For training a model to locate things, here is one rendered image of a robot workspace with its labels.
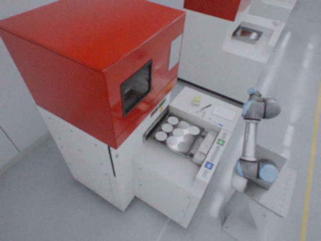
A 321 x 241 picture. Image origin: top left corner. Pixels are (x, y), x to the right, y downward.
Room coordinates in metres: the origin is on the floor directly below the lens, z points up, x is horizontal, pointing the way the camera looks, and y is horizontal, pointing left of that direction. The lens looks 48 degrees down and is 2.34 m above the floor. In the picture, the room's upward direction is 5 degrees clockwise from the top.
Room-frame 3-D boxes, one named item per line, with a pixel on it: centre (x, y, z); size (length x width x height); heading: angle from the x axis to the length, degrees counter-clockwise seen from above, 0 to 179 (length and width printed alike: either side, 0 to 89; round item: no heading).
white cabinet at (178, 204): (1.21, -0.29, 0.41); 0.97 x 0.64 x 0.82; 153
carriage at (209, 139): (1.09, -0.41, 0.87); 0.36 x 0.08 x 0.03; 153
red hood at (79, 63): (1.27, 0.40, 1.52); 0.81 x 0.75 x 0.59; 153
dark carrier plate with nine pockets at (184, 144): (1.19, -0.16, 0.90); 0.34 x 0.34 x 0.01; 63
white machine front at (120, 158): (1.12, 0.13, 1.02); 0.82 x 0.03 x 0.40; 153
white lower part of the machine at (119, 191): (1.28, 0.43, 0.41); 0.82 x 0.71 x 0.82; 153
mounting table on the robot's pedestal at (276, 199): (0.87, -0.86, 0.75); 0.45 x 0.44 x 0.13; 59
